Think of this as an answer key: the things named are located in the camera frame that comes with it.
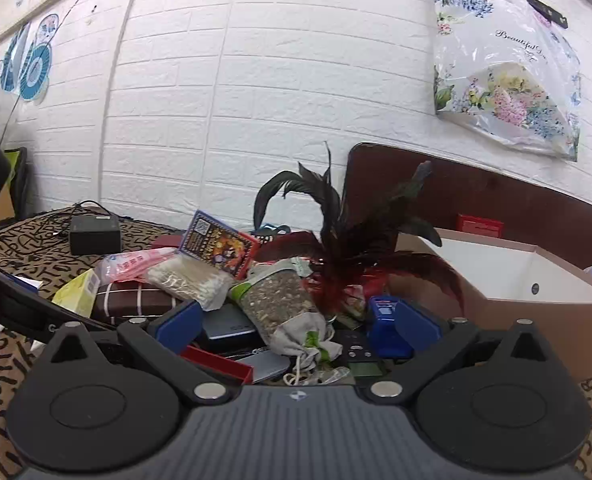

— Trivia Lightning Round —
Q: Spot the large pink storage box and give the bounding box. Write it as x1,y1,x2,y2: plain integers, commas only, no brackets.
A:
389,230,592,382

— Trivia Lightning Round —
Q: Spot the yellow green box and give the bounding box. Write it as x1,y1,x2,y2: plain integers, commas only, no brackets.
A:
52,269,100,318

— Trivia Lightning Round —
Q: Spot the pink packet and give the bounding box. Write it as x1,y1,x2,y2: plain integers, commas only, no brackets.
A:
95,247,175,285

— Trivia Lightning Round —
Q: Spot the black red feather duster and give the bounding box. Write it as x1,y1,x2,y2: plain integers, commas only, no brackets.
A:
253,160,464,314

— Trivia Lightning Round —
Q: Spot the black power adapter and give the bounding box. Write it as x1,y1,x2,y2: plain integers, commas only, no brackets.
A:
69,214,122,256

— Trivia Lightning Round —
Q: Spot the dark red wooden board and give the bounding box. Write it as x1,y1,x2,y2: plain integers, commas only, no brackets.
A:
343,143,592,269

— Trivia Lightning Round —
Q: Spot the herb sachet bag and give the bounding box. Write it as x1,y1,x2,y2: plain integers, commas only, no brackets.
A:
229,260,343,370

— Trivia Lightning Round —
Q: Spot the colourful card box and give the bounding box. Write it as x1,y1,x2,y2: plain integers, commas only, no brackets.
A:
179,210,260,281

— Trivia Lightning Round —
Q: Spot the blue wall decoration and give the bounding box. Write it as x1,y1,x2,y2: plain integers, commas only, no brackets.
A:
0,13,60,102

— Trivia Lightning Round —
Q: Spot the floral plastic bag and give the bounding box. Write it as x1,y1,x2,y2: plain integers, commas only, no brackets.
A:
433,0,581,160

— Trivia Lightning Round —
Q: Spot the brown striped case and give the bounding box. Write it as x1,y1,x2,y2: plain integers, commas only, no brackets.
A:
90,282,180,325

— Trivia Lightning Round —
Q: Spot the small red box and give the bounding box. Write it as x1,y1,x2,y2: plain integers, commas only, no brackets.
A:
456,214,504,238

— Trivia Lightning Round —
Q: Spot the patterned table cloth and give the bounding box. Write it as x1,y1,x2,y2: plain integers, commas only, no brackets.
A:
0,207,592,479

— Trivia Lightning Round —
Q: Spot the cotton swabs bag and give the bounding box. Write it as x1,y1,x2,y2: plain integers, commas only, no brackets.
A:
142,254,234,312

